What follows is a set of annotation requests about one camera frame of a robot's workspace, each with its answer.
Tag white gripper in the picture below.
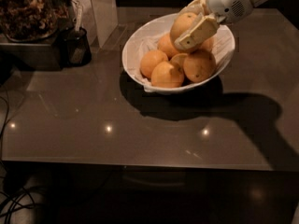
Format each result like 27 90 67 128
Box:
175 0 253 49

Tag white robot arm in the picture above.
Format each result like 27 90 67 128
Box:
174 0 269 51

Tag hidden middle orange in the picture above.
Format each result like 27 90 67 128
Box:
157 33 179 59

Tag white oval bowl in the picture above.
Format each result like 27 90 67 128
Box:
121 12 236 95

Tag white thermometer stick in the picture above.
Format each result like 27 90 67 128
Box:
75 1 83 32

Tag black mesh cup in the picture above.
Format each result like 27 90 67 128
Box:
61 27 92 67

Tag dark metal box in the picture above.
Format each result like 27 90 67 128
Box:
0 16 74 72

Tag black cables on floor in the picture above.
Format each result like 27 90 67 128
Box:
0 84 64 224

